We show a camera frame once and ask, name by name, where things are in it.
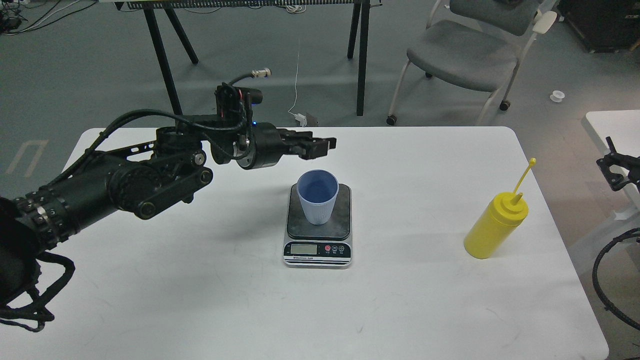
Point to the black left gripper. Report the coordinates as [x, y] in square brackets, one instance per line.
[267, 144]

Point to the blue ribbed plastic cup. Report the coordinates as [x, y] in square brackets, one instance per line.
[317, 191]

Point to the yellow squeeze bottle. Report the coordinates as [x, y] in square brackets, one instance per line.
[503, 214]

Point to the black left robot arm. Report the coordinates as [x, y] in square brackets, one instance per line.
[144, 179]

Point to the digital kitchen scale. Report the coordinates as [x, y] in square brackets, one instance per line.
[329, 245]

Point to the white side table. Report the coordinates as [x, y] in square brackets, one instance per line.
[616, 135]

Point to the small white spool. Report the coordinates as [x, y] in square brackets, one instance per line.
[557, 96]

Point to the black box in corner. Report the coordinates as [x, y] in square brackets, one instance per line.
[603, 26]

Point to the black legged background table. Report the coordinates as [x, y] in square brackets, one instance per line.
[329, 38]

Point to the grey office chair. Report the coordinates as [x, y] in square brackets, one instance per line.
[470, 58]

